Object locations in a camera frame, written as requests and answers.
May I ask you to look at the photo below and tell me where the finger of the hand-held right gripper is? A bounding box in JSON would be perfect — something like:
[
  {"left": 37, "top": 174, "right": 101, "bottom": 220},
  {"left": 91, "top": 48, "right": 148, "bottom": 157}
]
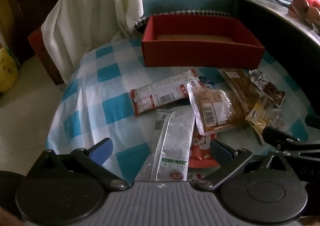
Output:
[
  {"left": 306, "top": 115, "right": 320, "bottom": 128},
  {"left": 262, "top": 126, "right": 320, "bottom": 160}
]

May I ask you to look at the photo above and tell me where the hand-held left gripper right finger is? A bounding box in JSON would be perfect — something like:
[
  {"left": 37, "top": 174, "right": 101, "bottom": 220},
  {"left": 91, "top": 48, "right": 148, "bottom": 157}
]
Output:
[{"left": 195, "top": 139, "right": 298, "bottom": 189}]

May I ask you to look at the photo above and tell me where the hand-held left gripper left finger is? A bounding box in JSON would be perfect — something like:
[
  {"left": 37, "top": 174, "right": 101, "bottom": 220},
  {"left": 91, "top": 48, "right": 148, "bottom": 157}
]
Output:
[{"left": 27, "top": 138, "right": 128, "bottom": 189}]

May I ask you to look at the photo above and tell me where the orange red snack packet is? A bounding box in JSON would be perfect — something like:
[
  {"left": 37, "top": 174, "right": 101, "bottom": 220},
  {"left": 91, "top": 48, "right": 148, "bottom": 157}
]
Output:
[{"left": 187, "top": 131, "right": 218, "bottom": 169}]

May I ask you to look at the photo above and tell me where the yellow snack packet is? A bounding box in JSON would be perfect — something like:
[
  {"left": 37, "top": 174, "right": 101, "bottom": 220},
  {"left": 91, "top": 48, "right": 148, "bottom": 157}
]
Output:
[{"left": 245, "top": 96, "right": 285, "bottom": 145}]

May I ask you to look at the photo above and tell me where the white green label snack packet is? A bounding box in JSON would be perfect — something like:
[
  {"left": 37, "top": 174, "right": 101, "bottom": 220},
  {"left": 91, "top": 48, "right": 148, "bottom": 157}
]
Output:
[{"left": 135, "top": 109, "right": 195, "bottom": 182}]

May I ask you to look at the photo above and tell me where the clear brown barcode snack pack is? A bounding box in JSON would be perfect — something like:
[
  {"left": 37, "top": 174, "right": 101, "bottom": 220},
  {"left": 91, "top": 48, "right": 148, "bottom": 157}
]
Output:
[{"left": 187, "top": 81, "right": 248, "bottom": 135}]

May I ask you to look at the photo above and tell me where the brown white label snack packet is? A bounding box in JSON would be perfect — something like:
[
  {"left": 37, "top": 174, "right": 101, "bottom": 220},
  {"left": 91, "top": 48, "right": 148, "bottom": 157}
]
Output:
[{"left": 217, "top": 68, "right": 265, "bottom": 114}]

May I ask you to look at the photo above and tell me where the red white snack bar packet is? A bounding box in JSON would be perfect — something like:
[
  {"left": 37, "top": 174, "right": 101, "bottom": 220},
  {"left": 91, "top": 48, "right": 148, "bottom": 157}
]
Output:
[{"left": 130, "top": 69, "right": 200, "bottom": 117}]

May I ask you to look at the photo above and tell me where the red cardboard box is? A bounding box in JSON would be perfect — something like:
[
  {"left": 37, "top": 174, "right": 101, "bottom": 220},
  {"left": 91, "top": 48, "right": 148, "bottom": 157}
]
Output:
[{"left": 141, "top": 15, "right": 265, "bottom": 69}]

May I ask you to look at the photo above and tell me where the blue white checked cloth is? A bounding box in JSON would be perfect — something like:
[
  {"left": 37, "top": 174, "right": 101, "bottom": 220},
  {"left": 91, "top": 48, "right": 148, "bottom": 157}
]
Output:
[{"left": 46, "top": 37, "right": 320, "bottom": 184}]

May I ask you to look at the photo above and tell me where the silver and brown snack packet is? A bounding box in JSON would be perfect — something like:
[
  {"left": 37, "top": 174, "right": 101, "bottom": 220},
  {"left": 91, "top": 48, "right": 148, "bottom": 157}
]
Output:
[{"left": 249, "top": 69, "right": 286, "bottom": 107}]

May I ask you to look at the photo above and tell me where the orange round fruit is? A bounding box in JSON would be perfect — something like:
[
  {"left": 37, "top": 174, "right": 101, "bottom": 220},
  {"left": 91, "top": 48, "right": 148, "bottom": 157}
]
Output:
[
  {"left": 292, "top": 0, "right": 309, "bottom": 15},
  {"left": 307, "top": 6, "right": 320, "bottom": 25}
]

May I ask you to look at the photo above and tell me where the red floor box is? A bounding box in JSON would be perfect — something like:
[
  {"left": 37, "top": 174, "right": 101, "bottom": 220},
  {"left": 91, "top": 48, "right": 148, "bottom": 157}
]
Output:
[{"left": 27, "top": 27, "right": 65, "bottom": 85}]

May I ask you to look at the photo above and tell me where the dark glass top table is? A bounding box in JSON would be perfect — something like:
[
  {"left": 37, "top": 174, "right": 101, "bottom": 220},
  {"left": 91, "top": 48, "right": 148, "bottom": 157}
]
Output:
[{"left": 235, "top": 0, "right": 320, "bottom": 116}]

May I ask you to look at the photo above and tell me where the yellow bag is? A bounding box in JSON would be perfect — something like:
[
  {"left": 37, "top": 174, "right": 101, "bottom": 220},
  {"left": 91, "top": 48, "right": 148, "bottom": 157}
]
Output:
[{"left": 0, "top": 46, "right": 20, "bottom": 94}]

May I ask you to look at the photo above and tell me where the houndstooth trimmed cushion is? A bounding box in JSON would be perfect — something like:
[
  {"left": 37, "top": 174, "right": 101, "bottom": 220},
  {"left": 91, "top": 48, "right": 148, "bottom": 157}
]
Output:
[{"left": 132, "top": 10, "right": 238, "bottom": 34}]

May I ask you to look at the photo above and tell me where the white blanket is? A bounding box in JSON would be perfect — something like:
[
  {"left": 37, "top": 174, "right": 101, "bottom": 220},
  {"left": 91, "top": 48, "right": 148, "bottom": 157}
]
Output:
[{"left": 41, "top": 0, "right": 148, "bottom": 84}]

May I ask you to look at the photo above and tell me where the wooden cabinet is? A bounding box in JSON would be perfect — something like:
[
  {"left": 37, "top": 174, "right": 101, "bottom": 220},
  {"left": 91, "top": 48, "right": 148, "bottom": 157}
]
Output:
[{"left": 0, "top": 0, "right": 63, "bottom": 67}]

